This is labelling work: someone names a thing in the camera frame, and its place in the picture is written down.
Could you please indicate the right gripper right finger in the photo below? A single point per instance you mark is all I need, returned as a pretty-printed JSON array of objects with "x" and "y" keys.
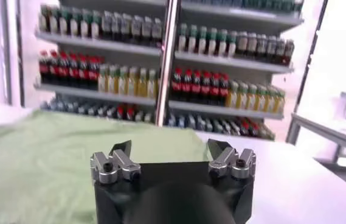
[{"x": 230, "y": 161}]

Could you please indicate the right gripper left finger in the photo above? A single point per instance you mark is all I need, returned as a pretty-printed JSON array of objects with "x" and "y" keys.
[{"x": 115, "y": 165}]

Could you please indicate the light green polo shirt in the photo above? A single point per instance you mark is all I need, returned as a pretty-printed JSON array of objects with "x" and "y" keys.
[{"x": 39, "y": 167}]

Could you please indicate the short red cap cola bottle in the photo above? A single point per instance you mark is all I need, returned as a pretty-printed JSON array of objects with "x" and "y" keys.
[
  {"x": 253, "y": 128},
  {"x": 130, "y": 113},
  {"x": 120, "y": 112},
  {"x": 245, "y": 126}
]

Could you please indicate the blue drink bottle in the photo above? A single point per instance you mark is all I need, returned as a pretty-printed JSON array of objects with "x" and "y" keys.
[
  {"x": 54, "y": 105},
  {"x": 181, "y": 121},
  {"x": 45, "y": 105},
  {"x": 171, "y": 120}
]

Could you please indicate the yellow drink bottle green cap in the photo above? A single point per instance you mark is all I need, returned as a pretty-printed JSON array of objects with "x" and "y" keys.
[
  {"x": 270, "y": 102},
  {"x": 242, "y": 98},
  {"x": 233, "y": 97},
  {"x": 252, "y": 99},
  {"x": 261, "y": 100},
  {"x": 279, "y": 103},
  {"x": 102, "y": 80},
  {"x": 123, "y": 82},
  {"x": 112, "y": 81},
  {"x": 133, "y": 83},
  {"x": 143, "y": 84},
  {"x": 152, "y": 85}
]

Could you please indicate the beverage display shelf unit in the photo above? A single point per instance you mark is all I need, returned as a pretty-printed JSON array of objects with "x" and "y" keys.
[
  {"x": 99, "y": 44},
  {"x": 230, "y": 62}
]

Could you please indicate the green cap white label bottle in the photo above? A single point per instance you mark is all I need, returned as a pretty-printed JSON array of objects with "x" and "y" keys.
[
  {"x": 74, "y": 27},
  {"x": 84, "y": 28},
  {"x": 182, "y": 42},
  {"x": 222, "y": 46},
  {"x": 43, "y": 25},
  {"x": 192, "y": 43},
  {"x": 231, "y": 47},
  {"x": 63, "y": 26},
  {"x": 212, "y": 45},
  {"x": 53, "y": 25},
  {"x": 95, "y": 29},
  {"x": 202, "y": 44}
]

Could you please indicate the dark bottle beige label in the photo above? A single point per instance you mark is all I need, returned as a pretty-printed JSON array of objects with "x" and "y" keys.
[
  {"x": 242, "y": 44},
  {"x": 251, "y": 45},
  {"x": 280, "y": 49},
  {"x": 261, "y": 46},
  {"x": 289, "y": 51},
  {"x": 271, "y": 47}
]

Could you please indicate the dark bottle white label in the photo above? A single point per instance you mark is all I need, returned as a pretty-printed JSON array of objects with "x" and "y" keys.
[
  {"x": 126, "y": 27},
  {"x": 146, "y": 30},
  {"x": 117, "y": 26},
  {"x": 157, "y": 32},
  {"x": 107, "y": 25},
  {"x": 137, "y": 29}
]

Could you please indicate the white metal-frame side table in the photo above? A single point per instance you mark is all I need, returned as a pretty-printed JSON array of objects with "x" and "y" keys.
[{"x": 327, "y": 131}]

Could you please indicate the black slanted frame pole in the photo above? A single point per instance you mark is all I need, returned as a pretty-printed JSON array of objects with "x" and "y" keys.
[
  {"x": 20, "y": 61},
  {"x": 7, "y": 51},
  {"x": 309, "y": 61}
]

